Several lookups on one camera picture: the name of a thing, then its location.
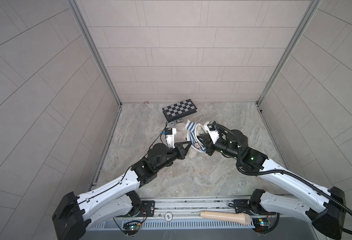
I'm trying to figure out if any left circuit board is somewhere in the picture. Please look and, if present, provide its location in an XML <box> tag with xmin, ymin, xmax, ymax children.
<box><xmin>123</xmin><ymin>220</ymin><xmax>142</xmax><ymax>236</ymax></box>

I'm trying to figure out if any white teddy bear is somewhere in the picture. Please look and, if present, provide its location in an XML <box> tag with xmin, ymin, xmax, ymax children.
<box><xmin>175</xmin><ymin>123</ymin><xmax>191</xmax><ymax>142</ymax></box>

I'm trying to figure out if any black white chessboard box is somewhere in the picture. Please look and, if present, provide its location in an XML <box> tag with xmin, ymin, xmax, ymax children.
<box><xmin>162</xmin><ymin>99</ymin><xmax>198</xmax><ymax>123</ymax></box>

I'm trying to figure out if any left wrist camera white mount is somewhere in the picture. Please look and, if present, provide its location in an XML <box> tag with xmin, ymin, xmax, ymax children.
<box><xmin>164</xmin><ymin>128</ymin><xmax>177</xmax><ymax>149</ymax></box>

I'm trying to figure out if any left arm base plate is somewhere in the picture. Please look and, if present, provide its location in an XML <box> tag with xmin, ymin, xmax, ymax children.
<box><xmin>134</xmin><ymin>201</ymin><xmax>155</xmax><ymax>218</ymax></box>

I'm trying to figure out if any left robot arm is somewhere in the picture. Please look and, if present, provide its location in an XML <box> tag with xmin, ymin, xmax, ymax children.
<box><xmin>52</xmin><ymin>141</ymin><xmax>192</xmax><ymax>240</ymax></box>

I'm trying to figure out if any right circuit board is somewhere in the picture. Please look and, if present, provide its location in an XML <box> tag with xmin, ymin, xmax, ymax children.
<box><xmin>252</xmin><ymin>218</ymin><xmax>270</xmax><ymax>233</ymax></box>

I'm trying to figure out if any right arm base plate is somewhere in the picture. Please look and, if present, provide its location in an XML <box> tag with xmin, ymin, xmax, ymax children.
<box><xmin>233</xmin><ymin>200</ymin><xmax>254</xmax><ymax>216</ymax></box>

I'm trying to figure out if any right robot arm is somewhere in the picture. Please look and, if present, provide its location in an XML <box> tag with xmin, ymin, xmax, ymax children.
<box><xmin>197</xmin><ymin>130</ymin><xmax>346</xmax><ymax>240</ymax></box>

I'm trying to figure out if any black corrugated cable hose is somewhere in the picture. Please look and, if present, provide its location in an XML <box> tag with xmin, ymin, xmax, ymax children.
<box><xmin>213</xmin><ymin>123</ymin><xmax>352</xmax><ymax>239</ymax></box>

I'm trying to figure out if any beige wooden handle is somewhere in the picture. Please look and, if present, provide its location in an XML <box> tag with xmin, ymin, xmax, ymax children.
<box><xmin>200</xmin><ymin>211</ymin><xmax>252</xmax><ymax>225</ymax></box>

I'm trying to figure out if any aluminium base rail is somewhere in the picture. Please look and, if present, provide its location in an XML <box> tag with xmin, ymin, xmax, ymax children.
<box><xmin>67</xmin><ymin>194</ymin><xmax>319</xmax><ymax>222</ymax></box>

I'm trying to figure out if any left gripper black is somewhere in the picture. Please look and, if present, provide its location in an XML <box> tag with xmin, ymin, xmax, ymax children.
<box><xmin>151</xmin><ymin>142</ymin><xmax>191</xmax><ymax>173</ymax></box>

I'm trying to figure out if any blue white striped sweater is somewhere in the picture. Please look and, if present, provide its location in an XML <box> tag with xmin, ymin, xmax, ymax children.
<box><xmin>185</xmin><ymin>120</ymin><xmax>208</xmax><ymax>153</ymax></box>

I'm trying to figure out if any circuit board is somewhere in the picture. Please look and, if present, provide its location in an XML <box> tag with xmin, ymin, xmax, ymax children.
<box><xmin>123</xmin><ymin>220</ymin><xmax>142</xmax><ymax>236</ymax></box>
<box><xmin>252</xmin><ymin>218</ymin><xmax>270</xmax><ymax>233</ymax></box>

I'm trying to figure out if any round white sticker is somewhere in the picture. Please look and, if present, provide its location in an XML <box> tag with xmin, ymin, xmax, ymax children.
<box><xmin>164</xmin><ymin>212</ymin><xmax>173</xmax><ymax>222</ymax></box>

